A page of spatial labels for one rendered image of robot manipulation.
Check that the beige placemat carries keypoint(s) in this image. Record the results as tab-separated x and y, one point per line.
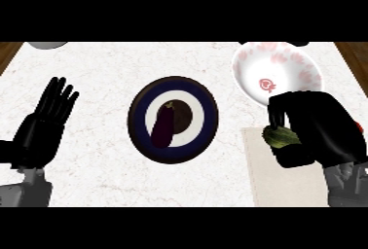
287	186

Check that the small red object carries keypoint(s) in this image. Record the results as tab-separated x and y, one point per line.
360	127

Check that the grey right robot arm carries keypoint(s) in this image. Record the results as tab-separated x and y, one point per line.
348	186

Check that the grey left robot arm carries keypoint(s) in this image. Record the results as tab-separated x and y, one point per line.
26	189

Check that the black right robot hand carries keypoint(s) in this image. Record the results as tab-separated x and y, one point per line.
320	129

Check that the white bowl with pink print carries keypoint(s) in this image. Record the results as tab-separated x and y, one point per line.
275	72

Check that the dark blue and white plate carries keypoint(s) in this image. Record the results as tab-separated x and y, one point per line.
172	120

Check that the grey round object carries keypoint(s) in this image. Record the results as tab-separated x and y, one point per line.
46	44

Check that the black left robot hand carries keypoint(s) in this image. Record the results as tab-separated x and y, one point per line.
39	133

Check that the green squash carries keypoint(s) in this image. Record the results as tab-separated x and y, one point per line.
281	136

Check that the purple eggplant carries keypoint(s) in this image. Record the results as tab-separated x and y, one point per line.
164	126

